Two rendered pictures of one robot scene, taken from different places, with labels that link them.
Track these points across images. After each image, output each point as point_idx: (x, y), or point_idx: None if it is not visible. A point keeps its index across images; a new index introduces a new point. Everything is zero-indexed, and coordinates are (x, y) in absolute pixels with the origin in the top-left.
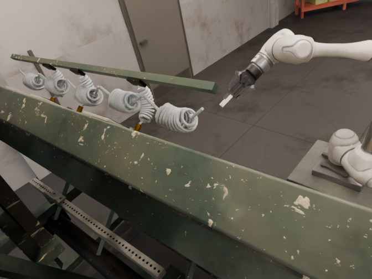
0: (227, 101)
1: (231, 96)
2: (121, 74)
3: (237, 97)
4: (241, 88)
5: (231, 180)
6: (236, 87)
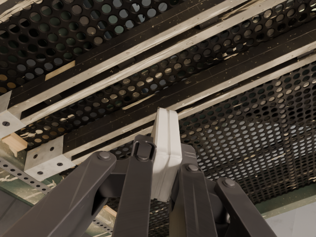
0: (162, 126)
1: (170, 151)
2: None
3: (114, 164)
4: (144, 233)
5: None
6: (199, 219)
